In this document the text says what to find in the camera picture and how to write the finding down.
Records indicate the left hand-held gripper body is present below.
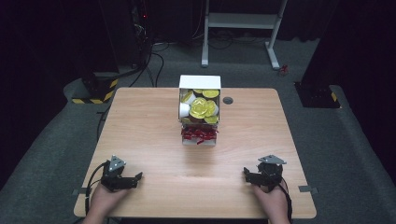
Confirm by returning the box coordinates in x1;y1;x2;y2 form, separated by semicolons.
100;154;133;192

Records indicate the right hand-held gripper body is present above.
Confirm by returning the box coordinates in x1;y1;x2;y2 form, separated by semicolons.
255;154;288;192

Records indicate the person's left hand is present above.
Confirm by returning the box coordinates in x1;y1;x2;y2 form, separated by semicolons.
89;182;132;218

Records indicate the person's right hand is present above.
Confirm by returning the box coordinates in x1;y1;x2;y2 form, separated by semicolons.
251;184;290;219

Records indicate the grey tape strip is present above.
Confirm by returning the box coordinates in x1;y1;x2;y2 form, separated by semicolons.
71;187;89;197
297;185;319;194

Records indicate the clear plastic tray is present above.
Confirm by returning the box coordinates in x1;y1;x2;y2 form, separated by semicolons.
180;122;219;147

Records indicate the pile of red packets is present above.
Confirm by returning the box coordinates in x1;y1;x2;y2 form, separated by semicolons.
180;124;219;146

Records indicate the pile of yellow-lidded white cups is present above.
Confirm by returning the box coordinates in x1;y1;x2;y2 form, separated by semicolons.
179;88;220;125

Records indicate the black stand base yellow mark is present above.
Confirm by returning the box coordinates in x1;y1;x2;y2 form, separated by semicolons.
293;80;342;109

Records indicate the black yellow striped stand base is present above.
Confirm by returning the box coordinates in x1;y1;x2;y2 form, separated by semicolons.
71;71;120;105

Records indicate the white dispenser box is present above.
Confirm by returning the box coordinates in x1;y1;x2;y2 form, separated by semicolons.
177;74;222;126

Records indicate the dark equipment rack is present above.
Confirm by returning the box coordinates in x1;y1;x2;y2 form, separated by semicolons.
129;0;154;68

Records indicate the white metal stand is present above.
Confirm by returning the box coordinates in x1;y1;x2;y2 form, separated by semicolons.
200;0;290;70

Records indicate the left hand-held gripper black cable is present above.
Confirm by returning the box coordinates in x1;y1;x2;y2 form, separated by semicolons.
84;161;110;217

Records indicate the hand-held gripper black cable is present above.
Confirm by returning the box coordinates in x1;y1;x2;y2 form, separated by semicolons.
278;175;294;224
84;161;110;217

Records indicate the right hand-held gripper black cable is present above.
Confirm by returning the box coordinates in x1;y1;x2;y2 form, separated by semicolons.
278;175;294;224

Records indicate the thin black cable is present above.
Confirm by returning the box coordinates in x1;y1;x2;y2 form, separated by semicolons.
95;105;114;142

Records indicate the black floor cable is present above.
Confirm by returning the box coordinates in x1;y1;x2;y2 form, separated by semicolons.
128;50;165;89

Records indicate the black cable bundle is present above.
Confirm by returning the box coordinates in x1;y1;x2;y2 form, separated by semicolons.
191;29;269;51

